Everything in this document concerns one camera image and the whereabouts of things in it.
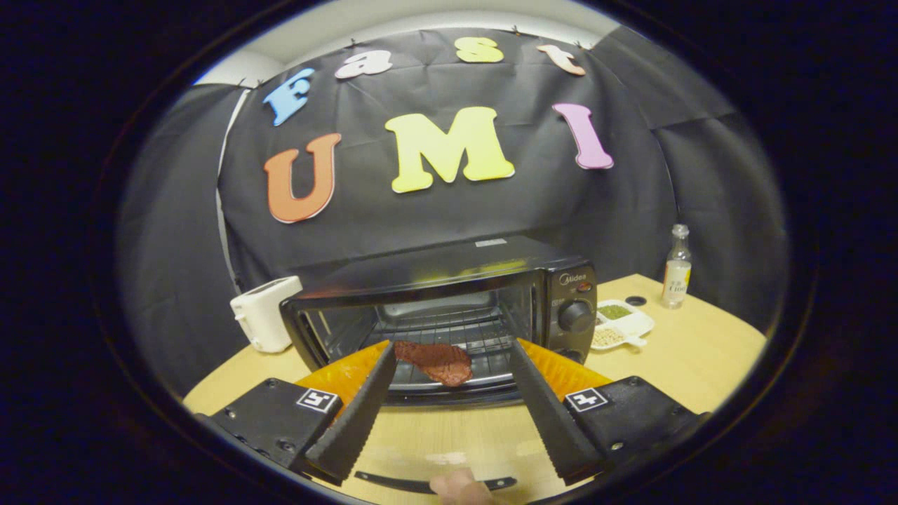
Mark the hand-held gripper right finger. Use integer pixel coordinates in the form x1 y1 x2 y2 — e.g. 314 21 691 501
508 337 709 486

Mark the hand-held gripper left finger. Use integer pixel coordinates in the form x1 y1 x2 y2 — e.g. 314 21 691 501
199 340 398 487

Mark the red meat slice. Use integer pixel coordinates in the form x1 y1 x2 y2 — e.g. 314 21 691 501
393 340 474 388

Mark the black toaster oven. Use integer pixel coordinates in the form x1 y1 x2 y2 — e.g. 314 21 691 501
279 235 598 494

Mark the white bread toaster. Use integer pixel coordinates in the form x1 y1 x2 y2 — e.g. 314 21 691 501
230 276 304 354

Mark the white divided dish with grains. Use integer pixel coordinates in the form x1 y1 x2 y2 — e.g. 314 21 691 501
591 299 655 351

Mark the clear glass bottle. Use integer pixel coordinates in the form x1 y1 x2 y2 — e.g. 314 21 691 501
661 224 692 310

